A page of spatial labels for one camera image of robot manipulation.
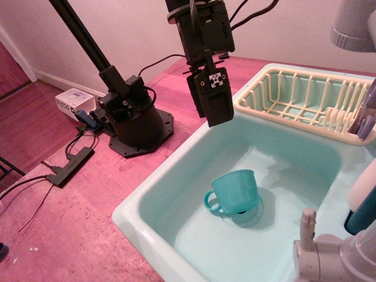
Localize white cardboard box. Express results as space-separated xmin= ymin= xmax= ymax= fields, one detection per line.
xmin=55 ymin=88 xmax=96 ymax=121

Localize cream plastic dish rack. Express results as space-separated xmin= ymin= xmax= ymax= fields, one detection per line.
xmin=234 ymin=63 xmax=375 ymax=145

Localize black robot arm with base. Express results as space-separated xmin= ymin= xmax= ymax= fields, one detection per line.
xmin=51 ymin=1 xmax=173 ymax=158

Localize white teal bottle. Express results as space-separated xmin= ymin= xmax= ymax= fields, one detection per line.
xmin=344 ymin=161 xmax=375 ymax=235

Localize black usb hub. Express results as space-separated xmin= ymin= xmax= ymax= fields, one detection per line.
xmin=46 ymin=147 xmax=95 ymax=188

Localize grey toy faucet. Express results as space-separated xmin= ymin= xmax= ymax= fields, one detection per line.
xmin=293 ymin=1 xmax=375 ymax=281

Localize black cable on table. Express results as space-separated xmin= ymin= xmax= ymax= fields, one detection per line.
xmin=0 ymin=174 xmax=56 ymax=233

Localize purple utensils in rack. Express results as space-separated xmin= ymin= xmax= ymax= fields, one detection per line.
xmin=357 ymin=80 xmax=375 ymax=141

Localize light teal toy sink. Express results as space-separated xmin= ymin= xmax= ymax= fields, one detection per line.
xmin=112 ymin=63 xmax=376 ymax=282

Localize teal plastic cup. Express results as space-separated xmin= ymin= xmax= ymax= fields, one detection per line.
xmin=203 ymin=169 xmax=260 ymax=214

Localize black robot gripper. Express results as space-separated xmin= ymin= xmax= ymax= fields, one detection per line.
xmin=166 ymin=1 xmax=235 ymax=127

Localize blue plug adapter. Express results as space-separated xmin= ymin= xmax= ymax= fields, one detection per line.
xmin=75 ymin=110 xmax=100 ymax=131

